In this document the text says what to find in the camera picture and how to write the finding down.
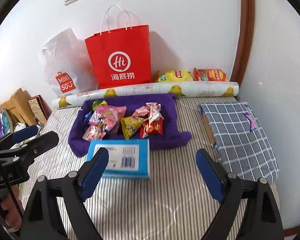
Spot pink white candy packet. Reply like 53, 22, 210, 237
82, 125, 106, 141

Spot dark blue snack packet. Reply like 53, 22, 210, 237
83, 110, 94, 126

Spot big pink snack bag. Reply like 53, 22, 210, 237
88, 105, 127, 133

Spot green triangle snack packet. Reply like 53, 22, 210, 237
92, 100, 108, 111

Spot yellow snack packet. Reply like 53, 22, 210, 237
120, 116, 147, 140

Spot red snack packet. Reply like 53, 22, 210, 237
140, 118, 164, 139

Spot pink peach snack packet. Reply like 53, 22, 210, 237
146, 102, 164, 124

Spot light pink small snack packet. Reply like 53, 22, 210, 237
132, 106, 150, 118

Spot person's left hand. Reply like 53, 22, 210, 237
1, 185, 23, 230

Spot wooden chair back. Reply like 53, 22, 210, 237
0, 88, 37, 126

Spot brown patterned book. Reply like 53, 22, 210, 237
28, 95, 52, 126

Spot blue tissue box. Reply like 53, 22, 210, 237
86, 139, 151, 179

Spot grey checked folded cloth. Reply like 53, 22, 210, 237
199, 101, 279, 184

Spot white Miniso plastic bag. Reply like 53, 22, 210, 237
40, 28, 98, 98

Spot striped quilted mattress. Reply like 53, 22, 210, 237
21, 96, 281, 240

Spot purple towel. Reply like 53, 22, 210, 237
68, 94, 192, 158

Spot red paper shopping bag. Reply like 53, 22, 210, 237
84, 3, 153, 90

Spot rolled lemon print paper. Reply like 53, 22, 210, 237
52, 81, 239, 109

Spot yellow chips bag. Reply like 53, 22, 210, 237
155, 70, 193, 82

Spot orange chips bag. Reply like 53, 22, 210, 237
193, 68, 228, 82

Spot brown door frame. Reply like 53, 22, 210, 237
230, 0, 255, 86

